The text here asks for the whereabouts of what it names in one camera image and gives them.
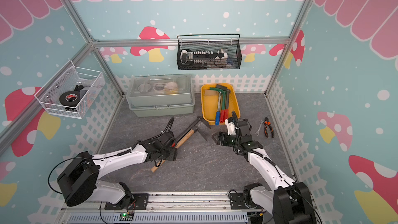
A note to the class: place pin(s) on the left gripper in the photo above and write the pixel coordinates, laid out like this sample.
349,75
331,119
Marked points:
172,155

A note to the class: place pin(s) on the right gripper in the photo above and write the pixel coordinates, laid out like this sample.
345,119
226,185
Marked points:
221,137

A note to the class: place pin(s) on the black hoe red handle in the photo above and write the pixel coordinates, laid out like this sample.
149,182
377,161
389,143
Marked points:
225,106

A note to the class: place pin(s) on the chrome tool blue handle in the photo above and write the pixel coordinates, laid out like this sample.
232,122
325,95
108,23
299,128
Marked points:
217,119

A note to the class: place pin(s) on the wooden handle hammer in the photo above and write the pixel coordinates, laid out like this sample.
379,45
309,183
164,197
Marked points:
180,143

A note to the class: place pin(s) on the green hoe red handle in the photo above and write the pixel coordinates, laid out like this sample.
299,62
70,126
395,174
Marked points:
221,104

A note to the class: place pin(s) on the yellow plastic storage box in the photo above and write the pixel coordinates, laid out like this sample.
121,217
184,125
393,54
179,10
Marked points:
210,102

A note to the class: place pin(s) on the black pick red handle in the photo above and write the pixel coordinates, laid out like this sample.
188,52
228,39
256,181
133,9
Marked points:
189,128

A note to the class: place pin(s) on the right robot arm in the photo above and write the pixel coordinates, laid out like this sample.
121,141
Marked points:
288,201

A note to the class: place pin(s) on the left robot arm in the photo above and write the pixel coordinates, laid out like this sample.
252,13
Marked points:
81,180

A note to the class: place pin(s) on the small silver wrench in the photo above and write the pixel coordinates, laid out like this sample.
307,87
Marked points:
259,128

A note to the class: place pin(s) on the orange black pliers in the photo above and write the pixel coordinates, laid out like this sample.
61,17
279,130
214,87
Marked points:
268,129

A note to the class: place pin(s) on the green lidded toolbox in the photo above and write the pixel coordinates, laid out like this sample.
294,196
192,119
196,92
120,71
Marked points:
152,96

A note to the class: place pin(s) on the green circuit board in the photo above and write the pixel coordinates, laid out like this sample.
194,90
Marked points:
126,217

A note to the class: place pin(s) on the black socket set holder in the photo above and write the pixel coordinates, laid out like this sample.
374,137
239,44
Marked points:
188,57

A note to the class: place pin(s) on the black tape roll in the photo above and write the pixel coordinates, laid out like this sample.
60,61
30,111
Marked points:
70,98

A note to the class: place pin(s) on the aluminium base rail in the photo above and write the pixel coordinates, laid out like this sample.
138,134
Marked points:
206,207

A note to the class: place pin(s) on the black wire mesh basket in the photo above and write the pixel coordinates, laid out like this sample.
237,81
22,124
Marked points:
230,43

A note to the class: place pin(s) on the white wire wall basket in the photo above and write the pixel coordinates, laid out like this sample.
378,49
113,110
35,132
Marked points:
71,78

